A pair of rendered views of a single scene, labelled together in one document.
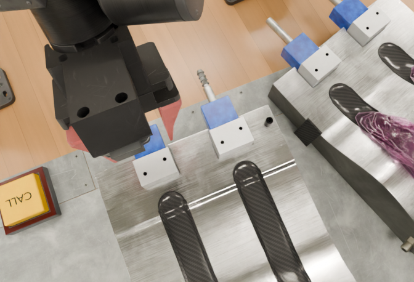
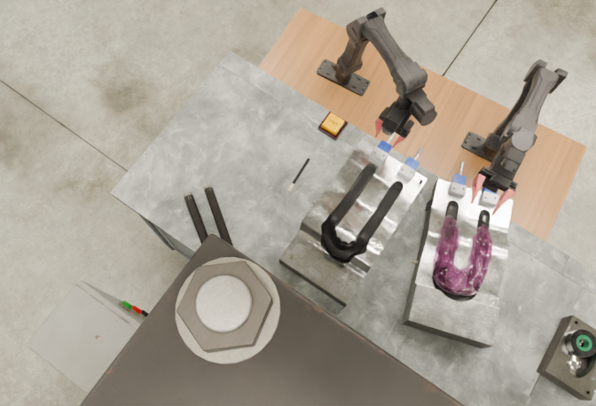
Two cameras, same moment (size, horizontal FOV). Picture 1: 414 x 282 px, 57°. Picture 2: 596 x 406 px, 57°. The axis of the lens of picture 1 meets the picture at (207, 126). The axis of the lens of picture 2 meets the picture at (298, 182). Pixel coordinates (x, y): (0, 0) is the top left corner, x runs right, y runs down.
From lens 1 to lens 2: 1.40 m
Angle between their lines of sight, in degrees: 16
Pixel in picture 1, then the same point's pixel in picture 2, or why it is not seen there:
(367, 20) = (489, 195)
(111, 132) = (388, 125)
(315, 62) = (456, 186)
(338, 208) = (410, 236)
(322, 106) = (443, 201)
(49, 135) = (358, 116)
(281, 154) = (412, 193)
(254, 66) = (442, 172)
